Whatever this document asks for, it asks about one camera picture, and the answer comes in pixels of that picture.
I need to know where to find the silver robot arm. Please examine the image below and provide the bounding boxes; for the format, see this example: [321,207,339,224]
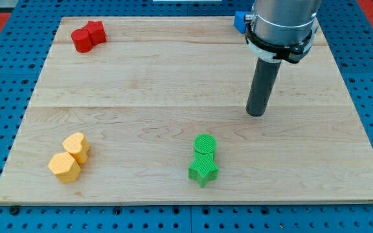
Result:
[233,0,321,63]

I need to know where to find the green circle block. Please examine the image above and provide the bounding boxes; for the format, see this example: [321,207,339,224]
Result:
[193,134,217,154]

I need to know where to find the green star block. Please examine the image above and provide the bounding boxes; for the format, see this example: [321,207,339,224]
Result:
[188,151,219,188]

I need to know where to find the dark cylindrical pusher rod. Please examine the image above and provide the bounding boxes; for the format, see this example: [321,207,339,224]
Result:
[245,58,281,117]

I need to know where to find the yellow heart block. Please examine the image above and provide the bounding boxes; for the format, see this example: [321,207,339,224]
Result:
[62,133,90,164]

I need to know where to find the red cylinder block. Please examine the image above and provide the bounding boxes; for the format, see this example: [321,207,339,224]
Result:
[71,28,93,53]

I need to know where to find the yellow hexagon block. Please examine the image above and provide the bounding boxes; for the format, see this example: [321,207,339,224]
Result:
[48,152,81,184]

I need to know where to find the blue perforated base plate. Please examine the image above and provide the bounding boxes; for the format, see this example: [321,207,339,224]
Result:
[0,1,373,232]

